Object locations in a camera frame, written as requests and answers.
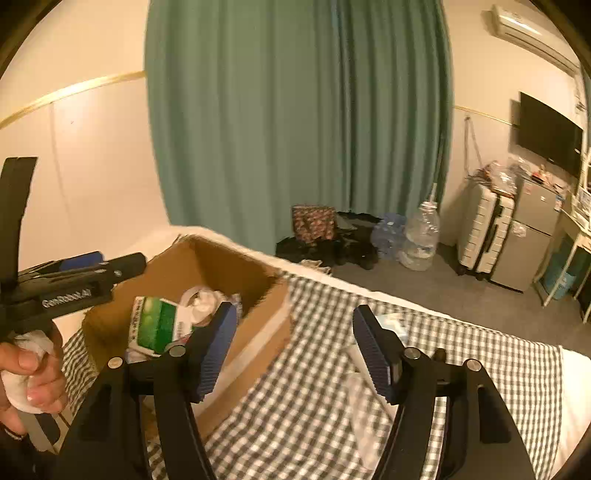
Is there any wide green curtain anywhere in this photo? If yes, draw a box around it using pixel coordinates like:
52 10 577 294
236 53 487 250
144 0 455 254

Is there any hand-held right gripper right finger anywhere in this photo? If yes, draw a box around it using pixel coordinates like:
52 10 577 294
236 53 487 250
353 305 537 480

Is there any white tissue wad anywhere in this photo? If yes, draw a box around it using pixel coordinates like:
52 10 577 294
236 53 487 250
0 332 56 412

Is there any pack of water bottles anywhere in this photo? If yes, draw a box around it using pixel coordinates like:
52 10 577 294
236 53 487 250
370 213 409 259

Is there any large clear water jug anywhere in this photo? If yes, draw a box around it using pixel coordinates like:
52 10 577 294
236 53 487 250
398 200 441 271

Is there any grey white checkered cloth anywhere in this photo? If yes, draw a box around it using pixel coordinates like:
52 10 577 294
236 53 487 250
60 270 564 480

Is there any black television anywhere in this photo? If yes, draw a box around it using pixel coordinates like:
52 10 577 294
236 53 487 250
517 91 585 178

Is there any dark shoes pile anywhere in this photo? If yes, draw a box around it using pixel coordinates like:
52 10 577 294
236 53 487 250
276 211 384 271

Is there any person's left forearm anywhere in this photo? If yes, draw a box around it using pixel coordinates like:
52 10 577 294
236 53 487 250
0 427 58 480

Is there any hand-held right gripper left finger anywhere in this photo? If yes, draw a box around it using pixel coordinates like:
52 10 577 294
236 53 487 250
53 302 238 480

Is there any white dressing table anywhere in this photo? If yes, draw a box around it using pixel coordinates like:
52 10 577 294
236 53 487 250
540 152 591 324

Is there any grey mini fridge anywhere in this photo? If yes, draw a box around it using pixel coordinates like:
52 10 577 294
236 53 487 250
489 178 571 292

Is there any white suitcase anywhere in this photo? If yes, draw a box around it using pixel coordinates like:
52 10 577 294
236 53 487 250
457 180 515 281

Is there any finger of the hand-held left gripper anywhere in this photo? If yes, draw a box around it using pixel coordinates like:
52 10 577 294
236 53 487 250
21 251 105 280
23 252 147 296

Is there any white green box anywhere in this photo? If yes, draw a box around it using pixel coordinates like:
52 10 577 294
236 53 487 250
126 295 195 358

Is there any white tissue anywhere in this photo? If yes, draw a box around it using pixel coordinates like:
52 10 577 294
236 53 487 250
180 286 243 326

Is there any person's left hand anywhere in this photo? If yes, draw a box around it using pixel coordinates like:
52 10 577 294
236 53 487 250
0 318 70 435

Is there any clear plastic bag pile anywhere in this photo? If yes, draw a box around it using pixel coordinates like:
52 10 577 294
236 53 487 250
466 161 520 197

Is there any brown cardboard box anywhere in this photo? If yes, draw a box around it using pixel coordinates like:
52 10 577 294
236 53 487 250
82 234 293 439

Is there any hanging wall cable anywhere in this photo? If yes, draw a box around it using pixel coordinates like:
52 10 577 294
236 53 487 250
464 115 483 178

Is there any blue waste bin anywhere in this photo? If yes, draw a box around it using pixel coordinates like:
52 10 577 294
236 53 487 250
542 240 580 301

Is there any floral patterned bag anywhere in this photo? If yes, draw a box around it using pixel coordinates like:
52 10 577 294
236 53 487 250
291 204 337 243

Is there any white air conditioner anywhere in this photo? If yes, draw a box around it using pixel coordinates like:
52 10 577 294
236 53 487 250
490 4 581 77

